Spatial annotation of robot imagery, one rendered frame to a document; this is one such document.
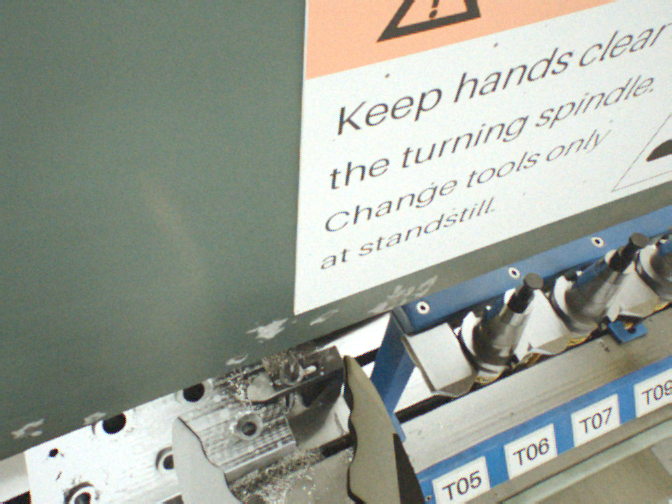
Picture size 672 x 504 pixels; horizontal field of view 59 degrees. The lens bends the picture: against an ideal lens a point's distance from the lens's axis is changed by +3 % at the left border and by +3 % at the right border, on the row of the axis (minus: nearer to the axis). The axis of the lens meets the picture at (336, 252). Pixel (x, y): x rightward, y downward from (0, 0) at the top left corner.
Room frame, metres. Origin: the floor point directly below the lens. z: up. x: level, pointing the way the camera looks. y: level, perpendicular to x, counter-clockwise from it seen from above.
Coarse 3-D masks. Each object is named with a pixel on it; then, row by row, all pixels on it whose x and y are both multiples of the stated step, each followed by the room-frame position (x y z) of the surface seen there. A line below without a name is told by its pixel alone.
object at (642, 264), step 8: (664, 240) 0.41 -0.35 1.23; (648, 248) 0.40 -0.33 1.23; (640, 256) 0.39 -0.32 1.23; (648, 256) 0.39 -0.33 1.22; (640, 264) 0.38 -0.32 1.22; (648, 264) 0.38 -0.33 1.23; (640, 272) 0.37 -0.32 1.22; (648, 272) 0.37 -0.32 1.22; (648, 280) 0.36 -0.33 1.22; (656, 280) 0.36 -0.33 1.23; (664, 280) 0.36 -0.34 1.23; (656, 288) 0.35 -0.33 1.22; (664, 288) 0.35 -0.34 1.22; (664, 296) 0.35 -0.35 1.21
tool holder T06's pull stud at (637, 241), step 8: (632, 240) 0.32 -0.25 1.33; (640, 240) 0.32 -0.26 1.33; (648, 240) 0.33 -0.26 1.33; (624, 248) 0.33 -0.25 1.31; (632, 248) 0.32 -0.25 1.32; (640, 248) 0.32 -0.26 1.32; (616, 256) 0.32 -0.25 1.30; (624, 256) 0.32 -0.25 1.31; (632, 256) 0.32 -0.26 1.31; (616, 264) 0.32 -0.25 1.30; (624, 264) 0.32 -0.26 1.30
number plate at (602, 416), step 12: (612, 396) 0.34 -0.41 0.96; (588, 408) 0.32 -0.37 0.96; (600, 408) 0.33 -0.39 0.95; (612, 408) 0.33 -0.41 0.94; (576, 420) 0.31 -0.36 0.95; (588, 420) 0.31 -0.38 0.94; (600, 420) 0.32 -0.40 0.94; (612, 420) 0.32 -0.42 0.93; (576, 432) 0.29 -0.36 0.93; (588, 432) 0.30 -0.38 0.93; (600, 432) 0.30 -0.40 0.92; (576, 444) 0.28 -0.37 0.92
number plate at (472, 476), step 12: (468, 468) 0.22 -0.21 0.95; (480, 468) 0.22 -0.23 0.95; (432, 480) 0.20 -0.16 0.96; (444, 480) 0.20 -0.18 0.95; (456, 480) 0.20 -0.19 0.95; (468, 480) 0.21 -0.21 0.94; (480, 480) 0.21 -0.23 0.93; (444, 492) 0.19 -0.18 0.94; (456, 492) 0.19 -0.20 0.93; (468, 492) 0.20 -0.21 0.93; (480, 492) 0.20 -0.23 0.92
